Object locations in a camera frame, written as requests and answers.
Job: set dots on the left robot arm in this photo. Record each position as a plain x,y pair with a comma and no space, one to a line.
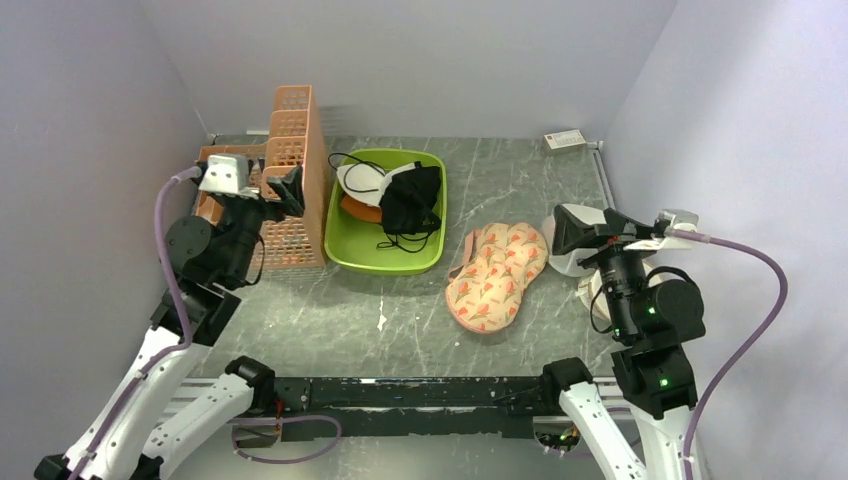
204,264

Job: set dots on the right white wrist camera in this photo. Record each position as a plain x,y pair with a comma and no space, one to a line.
668,222

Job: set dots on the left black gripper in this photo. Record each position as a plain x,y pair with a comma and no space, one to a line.
291,200

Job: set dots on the black bra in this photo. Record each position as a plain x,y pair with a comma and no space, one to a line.
408,217

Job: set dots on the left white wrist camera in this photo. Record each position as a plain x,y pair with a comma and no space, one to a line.
228,174

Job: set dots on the white small box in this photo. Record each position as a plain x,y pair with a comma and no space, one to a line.
563,141

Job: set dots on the orange bra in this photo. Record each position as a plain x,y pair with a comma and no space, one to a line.
360,210

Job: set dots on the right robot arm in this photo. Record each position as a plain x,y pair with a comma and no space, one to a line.
652,314

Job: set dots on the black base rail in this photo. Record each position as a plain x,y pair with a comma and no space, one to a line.
427,406

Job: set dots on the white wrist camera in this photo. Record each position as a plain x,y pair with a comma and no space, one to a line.
668,222
228,174

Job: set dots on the beige round laundry bag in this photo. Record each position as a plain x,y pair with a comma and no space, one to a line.
589,292

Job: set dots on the white bra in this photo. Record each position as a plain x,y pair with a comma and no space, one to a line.
364,181

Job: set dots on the green plastic tray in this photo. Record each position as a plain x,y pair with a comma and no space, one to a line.
352,243

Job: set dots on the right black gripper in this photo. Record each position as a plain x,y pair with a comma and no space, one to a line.
611,238

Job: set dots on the orange plastic organizer basket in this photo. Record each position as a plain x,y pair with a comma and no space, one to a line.
290,165

